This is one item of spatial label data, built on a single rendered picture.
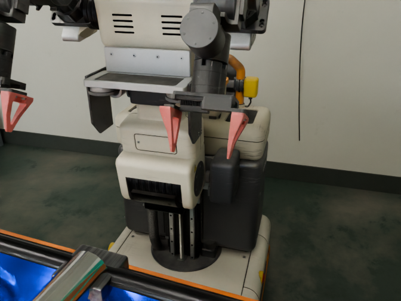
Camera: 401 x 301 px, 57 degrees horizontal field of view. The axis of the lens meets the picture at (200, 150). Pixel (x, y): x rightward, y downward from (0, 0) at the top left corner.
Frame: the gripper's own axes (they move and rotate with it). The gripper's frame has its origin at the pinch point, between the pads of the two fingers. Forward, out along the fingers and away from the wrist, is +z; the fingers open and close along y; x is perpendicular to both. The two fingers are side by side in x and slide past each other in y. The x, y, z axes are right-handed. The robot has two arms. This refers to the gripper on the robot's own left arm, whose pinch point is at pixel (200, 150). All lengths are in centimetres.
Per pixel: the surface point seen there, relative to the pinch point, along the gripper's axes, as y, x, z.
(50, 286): 3.7, -43.5, 8.1
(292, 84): 10, 169, -47
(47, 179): -143, 160, 31
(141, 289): 7.8, -41.2, 8.2
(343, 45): 36, 158, -69
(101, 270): 5.2, -41.2, 7.6
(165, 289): 9.1, -41.1, 7.9
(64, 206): -113, 137, 42
